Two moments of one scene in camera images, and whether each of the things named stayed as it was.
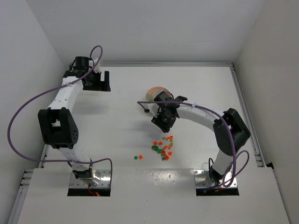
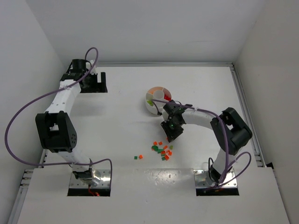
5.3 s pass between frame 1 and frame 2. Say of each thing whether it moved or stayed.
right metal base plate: stayed
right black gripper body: moved
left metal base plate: stayed
